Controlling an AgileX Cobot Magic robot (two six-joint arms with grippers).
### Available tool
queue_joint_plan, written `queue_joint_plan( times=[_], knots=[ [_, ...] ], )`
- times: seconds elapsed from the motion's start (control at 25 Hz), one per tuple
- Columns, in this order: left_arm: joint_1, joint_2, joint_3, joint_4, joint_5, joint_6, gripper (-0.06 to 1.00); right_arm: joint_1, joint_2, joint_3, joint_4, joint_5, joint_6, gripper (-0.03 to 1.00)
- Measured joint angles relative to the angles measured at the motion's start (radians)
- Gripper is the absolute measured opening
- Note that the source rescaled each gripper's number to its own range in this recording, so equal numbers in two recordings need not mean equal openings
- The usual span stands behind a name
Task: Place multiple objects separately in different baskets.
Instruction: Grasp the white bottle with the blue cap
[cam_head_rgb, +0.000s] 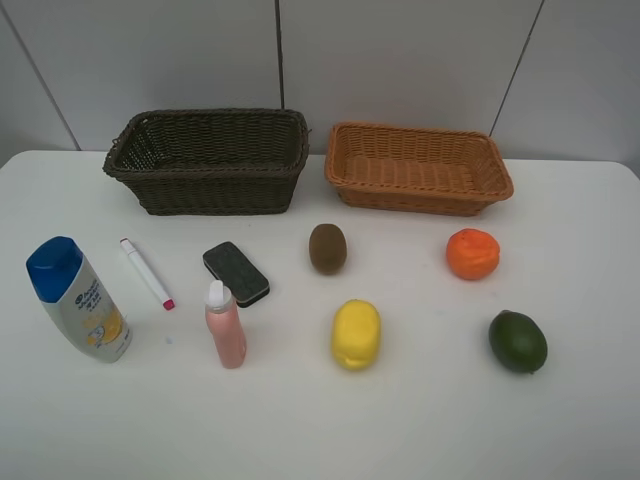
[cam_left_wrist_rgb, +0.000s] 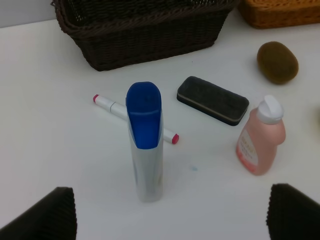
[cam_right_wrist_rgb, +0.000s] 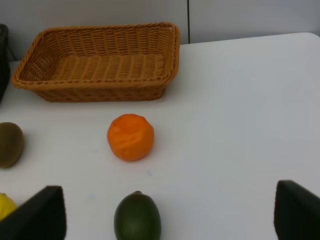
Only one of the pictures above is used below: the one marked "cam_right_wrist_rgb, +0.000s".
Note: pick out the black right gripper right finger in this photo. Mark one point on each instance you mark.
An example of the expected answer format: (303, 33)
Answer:
(296, 212)

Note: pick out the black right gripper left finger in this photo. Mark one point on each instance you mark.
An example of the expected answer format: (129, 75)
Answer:
(42, 217)

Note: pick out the yellow lemon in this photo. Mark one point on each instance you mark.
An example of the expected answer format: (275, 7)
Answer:
(7, 205)

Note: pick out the brown kiwi fruit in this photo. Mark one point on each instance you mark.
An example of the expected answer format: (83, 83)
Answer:
(11, 144)

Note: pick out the orange fruit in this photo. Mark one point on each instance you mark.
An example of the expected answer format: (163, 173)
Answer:
(130, 137)

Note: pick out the green avocado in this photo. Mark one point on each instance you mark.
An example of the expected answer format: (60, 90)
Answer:
(137, 218)

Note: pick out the dark brown wicker basket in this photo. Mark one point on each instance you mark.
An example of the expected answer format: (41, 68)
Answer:
(4, 60)

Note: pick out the orange wicker basket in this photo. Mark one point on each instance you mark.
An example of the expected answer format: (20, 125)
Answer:
(131, 62)

